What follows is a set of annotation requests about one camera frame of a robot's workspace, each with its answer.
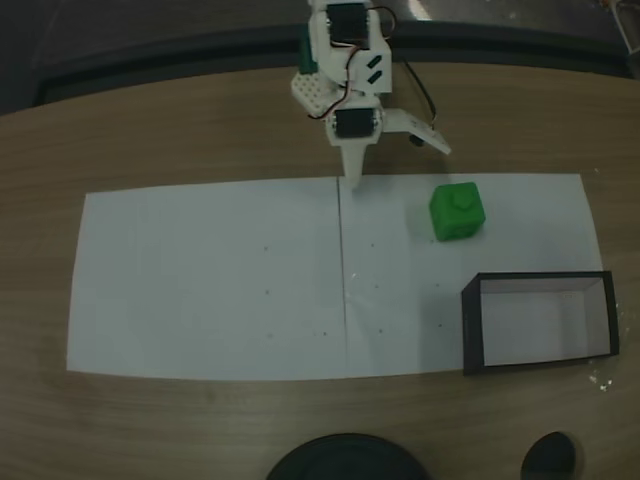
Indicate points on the black round lamp base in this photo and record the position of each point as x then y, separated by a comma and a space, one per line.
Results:
345, 460

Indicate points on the white paper sheet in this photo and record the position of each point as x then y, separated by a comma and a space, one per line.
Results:
400, 310
210, 280

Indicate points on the dark brown cardboard box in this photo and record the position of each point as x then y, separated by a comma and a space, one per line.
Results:
537, 320

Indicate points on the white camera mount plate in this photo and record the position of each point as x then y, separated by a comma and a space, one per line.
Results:
420, 131

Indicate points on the green cube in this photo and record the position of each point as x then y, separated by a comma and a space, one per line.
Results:
457, 212

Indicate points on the green plastic clamp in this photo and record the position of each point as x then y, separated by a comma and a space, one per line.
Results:
307, 57

